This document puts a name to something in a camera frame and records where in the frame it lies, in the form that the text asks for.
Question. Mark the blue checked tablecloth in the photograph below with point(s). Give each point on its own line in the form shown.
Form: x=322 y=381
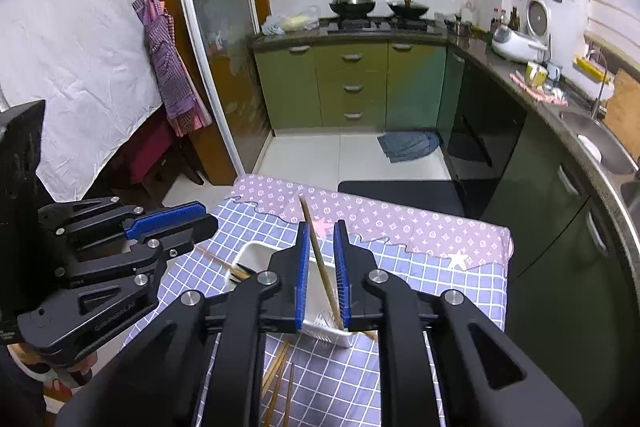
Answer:
x=430 y=250

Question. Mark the black wok with lid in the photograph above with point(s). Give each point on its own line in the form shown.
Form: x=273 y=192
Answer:
x=352 y=9

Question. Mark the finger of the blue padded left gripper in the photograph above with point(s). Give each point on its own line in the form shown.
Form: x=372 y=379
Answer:
x=167 y=218

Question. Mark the wooden cutting board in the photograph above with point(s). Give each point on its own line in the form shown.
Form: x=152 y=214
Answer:
x=623 y=112

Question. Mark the blue floor rag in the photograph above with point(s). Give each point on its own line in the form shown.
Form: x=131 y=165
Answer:
x=404 y=146

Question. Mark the black floor mat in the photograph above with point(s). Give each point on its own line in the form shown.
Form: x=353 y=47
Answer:
x=436 y=195

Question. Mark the pink checked apron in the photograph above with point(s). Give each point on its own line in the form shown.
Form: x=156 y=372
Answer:
x=185 y=109

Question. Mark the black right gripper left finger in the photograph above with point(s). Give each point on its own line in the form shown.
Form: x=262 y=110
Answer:
x=200 y=361

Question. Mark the wooden chopstick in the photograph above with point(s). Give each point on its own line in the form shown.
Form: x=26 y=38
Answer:
x=289 y=397
x=324 y=276
x=236 y=272
x=274 y=366
x=276 y=392

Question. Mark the white plastic bag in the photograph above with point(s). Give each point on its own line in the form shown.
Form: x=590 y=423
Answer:
x=308 y=19

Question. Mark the yellow mug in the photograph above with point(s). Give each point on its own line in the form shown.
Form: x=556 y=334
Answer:
x=535 y=75

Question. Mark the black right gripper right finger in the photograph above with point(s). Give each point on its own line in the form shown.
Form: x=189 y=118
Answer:
x=442 y=360

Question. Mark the glass sliding door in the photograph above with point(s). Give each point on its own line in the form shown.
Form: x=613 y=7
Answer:
x=220 y=32

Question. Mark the white slotted utensil holder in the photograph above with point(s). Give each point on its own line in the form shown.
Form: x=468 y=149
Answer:
x=319 y=320

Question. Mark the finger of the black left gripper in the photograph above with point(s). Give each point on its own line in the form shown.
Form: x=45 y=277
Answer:
x=182 y=239

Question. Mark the steel sink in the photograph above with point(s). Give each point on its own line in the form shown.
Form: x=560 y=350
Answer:
x=600 y=142

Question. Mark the white backdrop sheet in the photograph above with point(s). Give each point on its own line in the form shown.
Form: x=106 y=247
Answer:
x=87 y=61

